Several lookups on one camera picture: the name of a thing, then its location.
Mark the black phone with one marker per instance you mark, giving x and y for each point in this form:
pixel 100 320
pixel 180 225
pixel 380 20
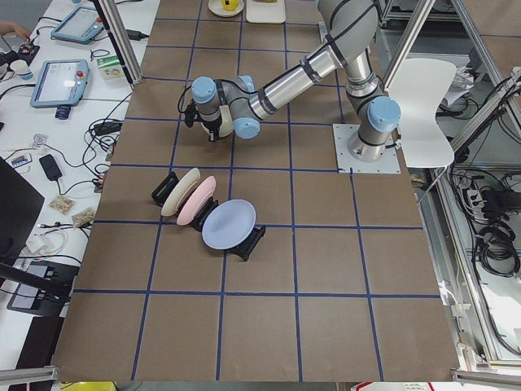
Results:
pixel 50 167

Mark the white plastic chair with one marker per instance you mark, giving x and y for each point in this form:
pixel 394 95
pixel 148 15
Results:
pixel 419 87

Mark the light blue plate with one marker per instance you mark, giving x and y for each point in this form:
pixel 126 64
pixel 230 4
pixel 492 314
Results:
pixel 229 224

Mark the black power adapter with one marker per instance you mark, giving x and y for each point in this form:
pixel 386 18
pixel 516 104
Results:
pixel 136 35

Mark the black dish rack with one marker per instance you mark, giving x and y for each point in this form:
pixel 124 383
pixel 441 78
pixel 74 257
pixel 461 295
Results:
pixel 243 250

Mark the cream plate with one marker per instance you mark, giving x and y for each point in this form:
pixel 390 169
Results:
pixel 181 192

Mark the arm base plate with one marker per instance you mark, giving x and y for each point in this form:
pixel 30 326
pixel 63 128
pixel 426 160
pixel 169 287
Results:
pixel 355 157

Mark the blue teach pendant near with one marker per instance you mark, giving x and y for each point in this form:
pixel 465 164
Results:
pixel 60 83

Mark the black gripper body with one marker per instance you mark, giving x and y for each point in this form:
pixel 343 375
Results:
pixel 212 131

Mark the yellow lemon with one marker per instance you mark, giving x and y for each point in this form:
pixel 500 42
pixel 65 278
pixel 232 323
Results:
pixel 229 5

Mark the white round plate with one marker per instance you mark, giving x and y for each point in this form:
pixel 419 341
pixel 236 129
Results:
pixel 216 8

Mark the blue teach pendant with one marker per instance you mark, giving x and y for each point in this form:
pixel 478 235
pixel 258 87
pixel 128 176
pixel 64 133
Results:
pixel 60 83
pixel 82 26

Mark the paper cup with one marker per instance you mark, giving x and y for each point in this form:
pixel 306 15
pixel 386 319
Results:
pixel 21 69

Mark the blue teach pendant far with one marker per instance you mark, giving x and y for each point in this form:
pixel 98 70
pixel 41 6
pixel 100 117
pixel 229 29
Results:
pixel 82 26

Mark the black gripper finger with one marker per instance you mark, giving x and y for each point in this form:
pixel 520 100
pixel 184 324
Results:
pixel 213 135

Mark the green white box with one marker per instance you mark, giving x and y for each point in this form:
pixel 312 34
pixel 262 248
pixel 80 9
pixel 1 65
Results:
pixel 109 67

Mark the pink plate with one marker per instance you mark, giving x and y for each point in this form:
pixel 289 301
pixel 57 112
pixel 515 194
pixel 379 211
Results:
pixel 196 201

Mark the white rectangular tray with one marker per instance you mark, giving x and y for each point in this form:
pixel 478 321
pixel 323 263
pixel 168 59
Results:
pixel 265 12

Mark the white ceramic bowl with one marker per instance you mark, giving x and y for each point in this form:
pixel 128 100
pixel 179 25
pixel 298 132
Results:
pixel 223 123

